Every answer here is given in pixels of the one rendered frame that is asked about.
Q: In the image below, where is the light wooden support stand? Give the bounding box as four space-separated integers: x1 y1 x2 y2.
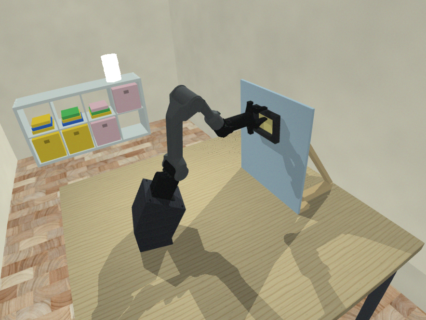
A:
300 144 333 213

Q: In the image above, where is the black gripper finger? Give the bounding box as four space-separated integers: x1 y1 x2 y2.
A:
253 117 267 129
252 106 267 114

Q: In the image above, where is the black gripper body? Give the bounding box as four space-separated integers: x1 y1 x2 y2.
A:
239 101 255 135

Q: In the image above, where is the light blue board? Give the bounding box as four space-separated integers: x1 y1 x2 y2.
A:
240 79 315 214

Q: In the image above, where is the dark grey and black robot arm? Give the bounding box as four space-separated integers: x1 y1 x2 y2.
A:
150 85 243 201

